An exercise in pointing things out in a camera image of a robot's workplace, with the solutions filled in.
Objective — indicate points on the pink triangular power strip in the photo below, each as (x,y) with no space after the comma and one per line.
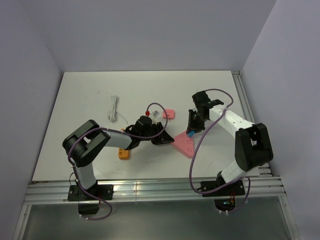
(184,144)

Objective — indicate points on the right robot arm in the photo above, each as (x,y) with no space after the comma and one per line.
(231,122)

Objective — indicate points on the aluminium rail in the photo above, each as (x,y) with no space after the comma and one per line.
(154,190)
(250,112)

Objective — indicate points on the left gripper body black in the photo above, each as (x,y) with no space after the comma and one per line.
(151,131)

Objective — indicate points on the right aluminium rail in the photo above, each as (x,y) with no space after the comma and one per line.
(250,112)

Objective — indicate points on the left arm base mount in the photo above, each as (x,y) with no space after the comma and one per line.
(89,205)

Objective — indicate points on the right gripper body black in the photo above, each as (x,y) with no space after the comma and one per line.
(196,122)

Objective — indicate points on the orange power strip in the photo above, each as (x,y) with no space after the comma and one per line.
(123,154)

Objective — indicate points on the front aluminium rail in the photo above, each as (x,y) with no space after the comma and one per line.
(154,190)

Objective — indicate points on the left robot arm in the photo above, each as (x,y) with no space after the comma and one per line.
(85,143)

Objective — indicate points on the blue plug adapter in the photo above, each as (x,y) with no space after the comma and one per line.
(190,134)

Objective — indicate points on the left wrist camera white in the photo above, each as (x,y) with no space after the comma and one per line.
(152,115)

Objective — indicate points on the pink plug adapter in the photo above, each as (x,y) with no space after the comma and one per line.
(168,114)

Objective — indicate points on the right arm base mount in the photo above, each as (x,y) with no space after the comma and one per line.
(213,188)

